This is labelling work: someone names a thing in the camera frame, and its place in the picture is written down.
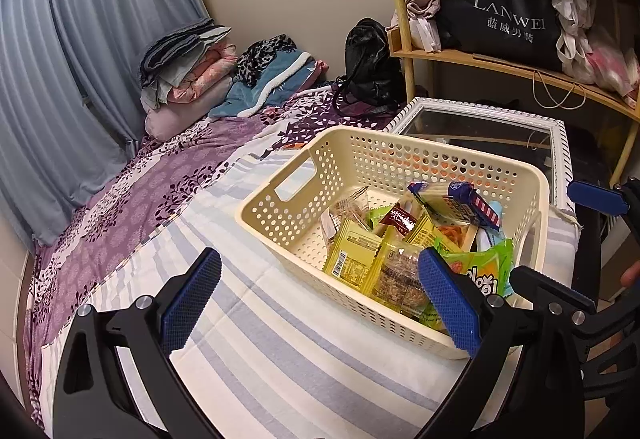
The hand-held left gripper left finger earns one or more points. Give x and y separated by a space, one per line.
192 299

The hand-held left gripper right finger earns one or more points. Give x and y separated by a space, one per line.
447 301

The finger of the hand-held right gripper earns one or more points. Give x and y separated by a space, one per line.
595 196
545 286

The green orange snack packet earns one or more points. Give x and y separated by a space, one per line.
490 269

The orange chips packet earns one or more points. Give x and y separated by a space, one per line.
452 236

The yellow snack packet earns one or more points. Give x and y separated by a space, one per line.
422 231
350 254

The light blue snack packet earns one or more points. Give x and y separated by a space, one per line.
487 236

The clear brown snack packet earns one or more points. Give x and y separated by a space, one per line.
345 214

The cream perforated plastic basket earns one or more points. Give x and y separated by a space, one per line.
400 154

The person's right hand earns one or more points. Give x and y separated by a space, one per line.
634 275

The blue white striped cloth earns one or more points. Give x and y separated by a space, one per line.
275 344

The purple floral bedsheet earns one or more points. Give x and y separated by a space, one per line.
125 199

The white pink plastic bag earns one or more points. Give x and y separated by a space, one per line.
612 64

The white framed glass table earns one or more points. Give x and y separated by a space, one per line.
475 129

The pink pillow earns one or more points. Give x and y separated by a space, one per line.
180 119

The light grey folded cloth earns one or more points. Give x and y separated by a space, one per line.
160 94

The pink folded quilt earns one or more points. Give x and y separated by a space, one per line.
205 74

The teal fleece blanket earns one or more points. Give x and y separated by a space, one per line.
270 84

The white folded cloth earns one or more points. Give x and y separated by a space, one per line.
425 35

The black backpack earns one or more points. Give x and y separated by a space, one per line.
370 64

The leopard print cloth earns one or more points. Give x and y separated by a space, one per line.
260 56

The dark grey folded blanket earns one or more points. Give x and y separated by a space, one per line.
170 46

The pink garment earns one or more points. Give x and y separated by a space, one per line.
420 6

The wooden shelf rack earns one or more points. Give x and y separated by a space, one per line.
398 4

